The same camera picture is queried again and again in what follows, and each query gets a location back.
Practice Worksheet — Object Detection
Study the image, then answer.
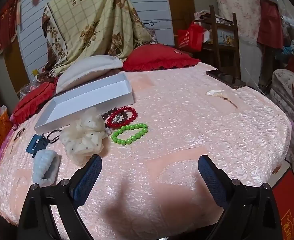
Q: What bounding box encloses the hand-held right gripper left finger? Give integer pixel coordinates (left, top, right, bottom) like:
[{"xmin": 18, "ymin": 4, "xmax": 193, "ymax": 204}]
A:
[{"xmin": 17, "ymin": 154, "xmax": 103, "ymax": 240}]

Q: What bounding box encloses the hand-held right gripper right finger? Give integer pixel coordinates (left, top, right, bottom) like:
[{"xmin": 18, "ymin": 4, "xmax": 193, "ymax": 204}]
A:
[{"xmin": 198, "ymin": 154, "xmax": 281, "ymax": 240}]

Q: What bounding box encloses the cream dotted scrunchie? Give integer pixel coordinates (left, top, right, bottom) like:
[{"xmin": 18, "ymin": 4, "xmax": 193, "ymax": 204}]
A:
[{"xmin": 60, "ymin": 107, "xmax": 109, "ymax": 167}]

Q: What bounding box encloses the black hair tie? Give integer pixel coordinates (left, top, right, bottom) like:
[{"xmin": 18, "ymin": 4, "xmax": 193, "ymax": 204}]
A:
[{"xmin": 46, "ymin": 129, "xmax": 62, "ymax": 145}]

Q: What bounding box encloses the blue hair claw clip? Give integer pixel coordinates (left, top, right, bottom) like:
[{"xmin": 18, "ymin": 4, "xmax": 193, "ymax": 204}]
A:
[{"xmin": 25, "ymin": 134, "xmax": 50, "ymax": 158}]

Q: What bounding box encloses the green bead bracelet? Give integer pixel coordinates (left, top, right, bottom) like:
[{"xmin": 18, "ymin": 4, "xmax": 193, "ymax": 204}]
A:
[{"xmin": 111, "ymin": 122, "xmax": 149, "ymax": 146}]

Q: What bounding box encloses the dark brown bead bracelet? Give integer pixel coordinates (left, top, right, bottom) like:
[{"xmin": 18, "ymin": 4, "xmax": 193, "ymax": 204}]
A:
[{"xmin": 101, "ymin": 107, "xmax": 123, "ymax": 121}]

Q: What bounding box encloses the red bead bracelet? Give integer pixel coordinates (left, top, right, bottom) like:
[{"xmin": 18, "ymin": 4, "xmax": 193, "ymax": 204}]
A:
[{"xmin": 106, "ymin": 106, "xmax": 138, "ymax": 129}]

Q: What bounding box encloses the white cardboard box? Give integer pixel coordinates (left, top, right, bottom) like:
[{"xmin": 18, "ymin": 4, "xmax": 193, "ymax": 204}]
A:
[{"xmin": 34, "ymin": 73, "xmax": 135, "ymax": 134}]

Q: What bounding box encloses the light blue fluffy scrunchie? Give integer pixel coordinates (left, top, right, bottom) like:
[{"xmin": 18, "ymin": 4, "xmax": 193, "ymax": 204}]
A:
[{"xmin": 31, "ymin": 150, "xmax": 60, "ymax": 187}]

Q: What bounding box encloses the pink quilted bedspread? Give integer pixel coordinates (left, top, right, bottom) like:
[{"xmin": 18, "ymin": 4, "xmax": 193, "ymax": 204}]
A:
[{"xmin": 0, "ymin": 62, "xmax": 293, "ymax": 240}]

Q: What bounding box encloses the red floor mat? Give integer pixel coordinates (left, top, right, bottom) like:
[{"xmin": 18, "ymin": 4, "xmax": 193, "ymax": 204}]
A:
[{"xmin": 272, "ymin": 169, "xmax": 294, "ymax": 240}]

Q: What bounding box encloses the small red ruffled pillow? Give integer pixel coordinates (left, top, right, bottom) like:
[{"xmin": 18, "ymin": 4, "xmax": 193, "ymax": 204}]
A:
[{"xmin": 11, "ymin": 82, "xmax": 59, "ymax": 126}]

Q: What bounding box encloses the dark smartphone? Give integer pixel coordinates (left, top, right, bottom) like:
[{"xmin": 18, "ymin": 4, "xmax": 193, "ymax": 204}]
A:
[{"xmin": 206, "ymin": 69, "xmax": 247, "ymax": 90}]

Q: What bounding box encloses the white pillow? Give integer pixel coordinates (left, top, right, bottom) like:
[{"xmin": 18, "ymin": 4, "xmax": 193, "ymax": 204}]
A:
[{"xmin": 55, "ymin": 55, "xmax": 124, "ymax": 93}]

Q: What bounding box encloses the patterned upholstered sofa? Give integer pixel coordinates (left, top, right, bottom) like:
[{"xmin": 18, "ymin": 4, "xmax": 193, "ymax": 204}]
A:
[{"xmin": 269, "ymin": 68, "xmax": 294, "ymax": 170}]

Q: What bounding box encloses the large red ruffled pillow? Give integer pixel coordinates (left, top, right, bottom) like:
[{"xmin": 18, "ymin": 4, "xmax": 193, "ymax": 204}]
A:
[{"xmin": 122, "ymin": 43, "xmax": 201, "ymax": 72}]

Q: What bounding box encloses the dark wooden chair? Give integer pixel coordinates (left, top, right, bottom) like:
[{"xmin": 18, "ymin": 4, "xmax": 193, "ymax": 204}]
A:
[{"xmin": 201, "ymin": 5, "xmax": 242, "ymax": 81}]

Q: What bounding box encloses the red shopping bag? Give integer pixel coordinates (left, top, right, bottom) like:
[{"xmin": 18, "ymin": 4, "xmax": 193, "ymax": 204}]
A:
[{"xmin": 177, "ymin": 21, "xmax": 204, "ymax": 52}]

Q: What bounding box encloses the floral checked blanket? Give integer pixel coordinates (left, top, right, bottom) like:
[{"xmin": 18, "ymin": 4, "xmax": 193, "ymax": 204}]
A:
[{"xmin": 41, "ymin": 0, "xmax": 153, "ymax": 76}]

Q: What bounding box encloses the red hanging cloth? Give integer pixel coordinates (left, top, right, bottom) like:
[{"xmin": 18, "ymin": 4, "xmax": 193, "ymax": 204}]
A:
[{"xmin": 256, "ymin": 0, "xmax": 284, "ymax": 50}]

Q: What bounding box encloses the red wall banner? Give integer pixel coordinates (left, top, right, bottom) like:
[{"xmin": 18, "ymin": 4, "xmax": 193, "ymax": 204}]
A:
[{"xmin": 0, "ymin": 0, "xmax": 21, "ymax": 53}]

